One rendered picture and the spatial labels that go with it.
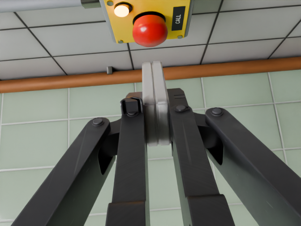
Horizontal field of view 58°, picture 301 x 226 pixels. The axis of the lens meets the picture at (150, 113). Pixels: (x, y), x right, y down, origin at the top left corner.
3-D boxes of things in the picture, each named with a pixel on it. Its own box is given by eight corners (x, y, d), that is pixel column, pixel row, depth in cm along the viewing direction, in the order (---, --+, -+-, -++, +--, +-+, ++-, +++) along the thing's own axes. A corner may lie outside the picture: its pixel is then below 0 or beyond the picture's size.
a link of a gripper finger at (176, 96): (172, 130, 14) (231, 125, 14) (164, 88, 18) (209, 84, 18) (173, 153, 15) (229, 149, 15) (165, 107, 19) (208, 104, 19)
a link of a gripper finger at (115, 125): (147, 156, 15) (91, 160, 15) (145, 110, 19) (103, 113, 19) (144, 132, 14) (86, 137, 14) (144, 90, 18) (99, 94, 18)
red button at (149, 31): (165, 23, 33) (132, 26, 33) (166, 2, 29) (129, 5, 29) (168, 50, 32) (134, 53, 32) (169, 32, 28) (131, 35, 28)
